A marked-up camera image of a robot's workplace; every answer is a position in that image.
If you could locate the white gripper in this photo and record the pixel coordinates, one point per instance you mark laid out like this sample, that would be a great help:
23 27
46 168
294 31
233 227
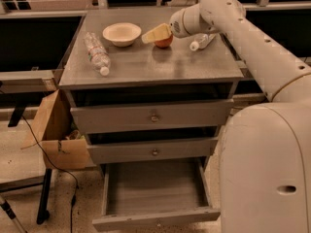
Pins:
176 24

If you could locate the red apple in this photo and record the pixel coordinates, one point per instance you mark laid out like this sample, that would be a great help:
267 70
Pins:
165 43

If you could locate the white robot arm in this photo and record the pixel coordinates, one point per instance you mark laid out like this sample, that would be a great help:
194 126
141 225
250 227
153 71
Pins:
265 163

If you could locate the grey three-drawer cabinet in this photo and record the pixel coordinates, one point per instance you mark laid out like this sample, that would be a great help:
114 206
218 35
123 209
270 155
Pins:
144 74

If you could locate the grey top drawer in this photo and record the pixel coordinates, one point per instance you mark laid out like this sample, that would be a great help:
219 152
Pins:
153 116

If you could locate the grey middle drawer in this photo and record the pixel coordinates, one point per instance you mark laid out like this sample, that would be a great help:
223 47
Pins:
152 150

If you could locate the grey open bottom drawer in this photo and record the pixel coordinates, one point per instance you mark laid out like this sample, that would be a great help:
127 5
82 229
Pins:
154 193

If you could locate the clear bottle right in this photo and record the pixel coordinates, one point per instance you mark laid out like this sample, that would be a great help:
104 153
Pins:
201 41

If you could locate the clear bottle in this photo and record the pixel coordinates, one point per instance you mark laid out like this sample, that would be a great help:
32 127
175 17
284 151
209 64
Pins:
97 54
201 41

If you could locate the white paper bowl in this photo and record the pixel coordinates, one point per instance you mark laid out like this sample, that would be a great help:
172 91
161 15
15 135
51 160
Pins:
122 34

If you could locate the clear bottle left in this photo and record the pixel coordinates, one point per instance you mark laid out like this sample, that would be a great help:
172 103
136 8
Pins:
97 54

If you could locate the brown cardboard box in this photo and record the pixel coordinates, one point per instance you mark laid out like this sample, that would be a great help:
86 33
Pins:
51 128

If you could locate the black table leg left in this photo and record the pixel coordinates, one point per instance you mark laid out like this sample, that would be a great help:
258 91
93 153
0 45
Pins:
43 213

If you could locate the grey tripod leg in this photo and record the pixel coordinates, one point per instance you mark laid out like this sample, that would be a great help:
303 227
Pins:
11 215

